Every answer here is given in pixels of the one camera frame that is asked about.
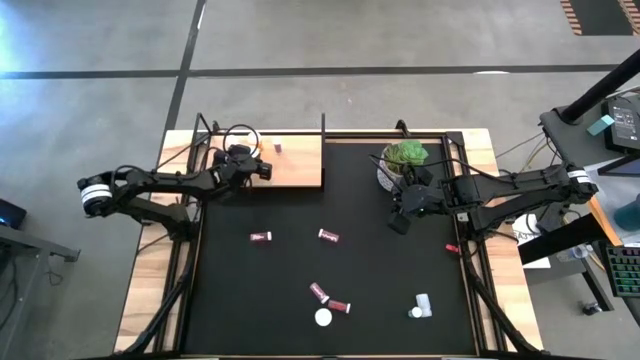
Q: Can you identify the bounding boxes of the black desk bracket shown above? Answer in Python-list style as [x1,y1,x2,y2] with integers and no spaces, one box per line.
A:
[517,212,609,266]

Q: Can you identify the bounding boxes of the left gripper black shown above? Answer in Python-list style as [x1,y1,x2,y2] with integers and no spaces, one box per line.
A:
[212,151,274,195]

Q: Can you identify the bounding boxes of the light desk orange edge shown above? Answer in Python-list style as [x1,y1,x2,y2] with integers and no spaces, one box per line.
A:
[569,157,640,247]

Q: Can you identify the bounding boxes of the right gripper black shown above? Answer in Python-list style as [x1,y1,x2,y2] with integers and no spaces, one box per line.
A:
[387,181,452,236]

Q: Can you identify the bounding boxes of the dark device blue light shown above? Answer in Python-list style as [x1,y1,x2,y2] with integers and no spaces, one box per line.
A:
[0,198,29,231]

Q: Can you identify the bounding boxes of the teal small block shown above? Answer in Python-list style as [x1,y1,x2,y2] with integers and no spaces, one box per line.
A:
[586,113,616,138]

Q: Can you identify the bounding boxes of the black stand pole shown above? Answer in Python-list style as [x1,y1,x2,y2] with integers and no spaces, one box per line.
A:
[558,48,640,125]

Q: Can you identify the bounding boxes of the grey metal desk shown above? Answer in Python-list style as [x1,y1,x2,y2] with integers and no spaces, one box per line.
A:
[0,223,82,360]

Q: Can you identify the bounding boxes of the backlit computer keyboard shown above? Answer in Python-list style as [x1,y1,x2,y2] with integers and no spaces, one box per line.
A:
[599,243,640,299]

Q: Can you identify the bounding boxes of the maroon tube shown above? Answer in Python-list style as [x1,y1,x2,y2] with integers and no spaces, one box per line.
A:
[308,281,331,305]

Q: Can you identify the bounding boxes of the dark grey side table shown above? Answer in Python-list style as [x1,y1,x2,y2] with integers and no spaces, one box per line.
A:
[539,107,640,171]

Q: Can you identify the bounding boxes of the black floor mat orange stripes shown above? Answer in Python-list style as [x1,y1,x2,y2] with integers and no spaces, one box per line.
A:
[558,0,640,37]

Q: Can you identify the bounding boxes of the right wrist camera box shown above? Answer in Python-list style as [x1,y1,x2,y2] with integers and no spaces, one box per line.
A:
[412,166,435,187]

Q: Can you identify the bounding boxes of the black electronic device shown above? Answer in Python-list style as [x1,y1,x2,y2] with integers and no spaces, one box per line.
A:
[601,93,640,155]

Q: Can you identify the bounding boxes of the succulent in white patterned pot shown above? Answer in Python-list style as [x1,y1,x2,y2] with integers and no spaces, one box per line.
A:
[375,138,430,194]

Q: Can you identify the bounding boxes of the clear plastic water bottle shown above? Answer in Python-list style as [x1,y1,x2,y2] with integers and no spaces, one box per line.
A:
[555,243,592,265]

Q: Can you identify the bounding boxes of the teal round object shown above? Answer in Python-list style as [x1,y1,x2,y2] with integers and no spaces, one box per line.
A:
[612,193,640,233]

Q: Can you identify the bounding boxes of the black table mat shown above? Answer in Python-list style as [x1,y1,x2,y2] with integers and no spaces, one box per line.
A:
[180,141,478,356]

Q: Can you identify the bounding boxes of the small amber pill bottle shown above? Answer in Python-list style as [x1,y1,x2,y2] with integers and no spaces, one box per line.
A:
[246,131,272,154]

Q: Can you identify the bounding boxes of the white paper sheet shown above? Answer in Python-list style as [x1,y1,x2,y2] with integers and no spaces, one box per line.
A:
[510,213,552,271]

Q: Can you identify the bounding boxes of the black desk leg with caster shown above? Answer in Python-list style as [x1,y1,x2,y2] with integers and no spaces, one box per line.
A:
[578,257,616,318]

